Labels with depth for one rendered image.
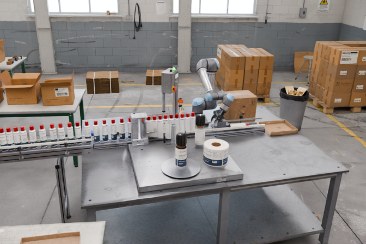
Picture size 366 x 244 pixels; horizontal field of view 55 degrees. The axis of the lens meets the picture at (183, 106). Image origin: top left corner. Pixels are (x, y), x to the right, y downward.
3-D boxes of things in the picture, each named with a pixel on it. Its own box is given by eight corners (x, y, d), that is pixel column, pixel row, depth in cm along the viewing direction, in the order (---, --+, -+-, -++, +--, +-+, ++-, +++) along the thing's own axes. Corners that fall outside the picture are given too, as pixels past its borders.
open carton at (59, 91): (40, 109, 407) (35, 78, 394) (46, 95, 453) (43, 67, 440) (74, 108, 414) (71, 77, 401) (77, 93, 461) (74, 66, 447)
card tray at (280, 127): (270, 135, 342) (270, 132, 340) (258, 125, 365) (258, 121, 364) (297, 133, 349) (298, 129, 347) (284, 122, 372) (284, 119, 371)
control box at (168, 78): (161, 92, 316) (160, 72, 309) (168, 87, 331) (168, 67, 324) (171, 94, 312) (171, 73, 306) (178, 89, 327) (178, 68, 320)
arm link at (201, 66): (194, 56, 348) (209, 97, 324) (204, 56, 352) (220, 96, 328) (191, 64, 357) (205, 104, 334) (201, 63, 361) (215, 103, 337)
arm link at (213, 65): (200, 108, 373) (202, 58, 357) (213, 107, 379) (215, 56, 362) (205, 111, 363) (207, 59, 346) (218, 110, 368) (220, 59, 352)
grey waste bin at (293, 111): (281, 134, 540) (286, 96, 518) (272, 122, 580) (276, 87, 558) (307, 133, 545) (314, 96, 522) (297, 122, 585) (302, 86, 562)
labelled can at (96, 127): (93, 143, 309) (92, 122, 302) (93, 140, 314) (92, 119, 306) (100, 142, 310) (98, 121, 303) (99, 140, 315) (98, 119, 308)
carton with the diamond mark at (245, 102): (228, 123, 363) (230, 98, 353) (220, 114, 385) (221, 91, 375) (255, 121, 370) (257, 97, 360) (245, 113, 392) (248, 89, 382)
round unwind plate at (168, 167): (165, 181, 255) (165, 180, 255) (157, 160, 283) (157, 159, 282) (205, 176, 263) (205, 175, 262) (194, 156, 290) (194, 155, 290)
